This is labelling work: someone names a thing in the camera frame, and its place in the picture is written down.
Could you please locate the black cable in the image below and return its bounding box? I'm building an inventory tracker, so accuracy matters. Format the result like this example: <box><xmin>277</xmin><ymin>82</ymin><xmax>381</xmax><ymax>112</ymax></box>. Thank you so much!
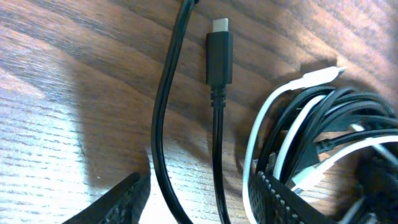
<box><xmin>150</xmin><ymin>0</ymin><xmax>398</xmax><ymax>224</ymax></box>

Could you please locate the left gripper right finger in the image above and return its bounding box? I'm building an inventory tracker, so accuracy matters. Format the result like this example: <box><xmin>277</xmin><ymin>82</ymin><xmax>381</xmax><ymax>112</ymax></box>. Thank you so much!
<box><xmin>249</xmin><ymin>172</ymin><xmax>335</xmax><ymax>224</ymax></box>

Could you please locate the white cable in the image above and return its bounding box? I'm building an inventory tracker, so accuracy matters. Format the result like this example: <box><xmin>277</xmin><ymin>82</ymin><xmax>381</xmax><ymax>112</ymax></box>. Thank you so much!
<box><xmin>241</xmin><ymin>65</ymin><xmax>398</xmax><ymax>224</ymax></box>

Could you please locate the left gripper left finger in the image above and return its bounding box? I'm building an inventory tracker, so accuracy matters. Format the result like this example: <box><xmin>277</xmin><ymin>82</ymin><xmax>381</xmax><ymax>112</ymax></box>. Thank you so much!
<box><xmin>64</xmin><ymin>172</ymin><xmax>150</xmax><ymax>224</ymax></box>

